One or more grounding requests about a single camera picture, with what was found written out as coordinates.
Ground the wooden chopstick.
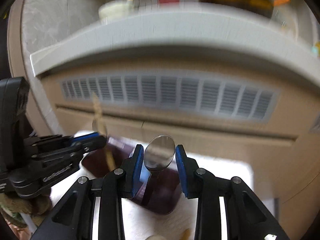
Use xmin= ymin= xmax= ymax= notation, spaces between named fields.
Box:
xmin=180 ymin=229 xmax=191 ymax=240

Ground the purple plastic utensil holder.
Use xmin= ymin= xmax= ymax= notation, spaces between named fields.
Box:
xmin=81 ymin=137 xmax=183 ymax=215

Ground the white plastic spoon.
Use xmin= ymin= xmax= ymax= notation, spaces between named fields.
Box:
xmin=145 ymin=235 xmax=167 ymax=240

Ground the white lace tablecloth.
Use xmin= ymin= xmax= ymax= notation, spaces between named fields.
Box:
xmin=49 ymin=129 xmax=253 ymax=240

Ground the grey ventilation grille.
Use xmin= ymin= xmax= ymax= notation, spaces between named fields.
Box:
xmin=59 ymin=69 xmax=279 ymax=122

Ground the grey kitchen countertop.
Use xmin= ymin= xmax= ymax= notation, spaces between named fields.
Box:
xmin=30 ymin=3 xmax=319 ymax=86

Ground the metal spoon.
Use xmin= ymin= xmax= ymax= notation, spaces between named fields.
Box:
xmin=141 ymin=134 xmax=176 ymax=206

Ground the white ceramic bowl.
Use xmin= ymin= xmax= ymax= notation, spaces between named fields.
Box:
xmin=98 ymin=0 xmax=135 ymax=23

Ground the wooden spatula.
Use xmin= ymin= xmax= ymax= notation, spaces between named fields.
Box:
xmin=91 ymin=92 xmax=116 ymax=171

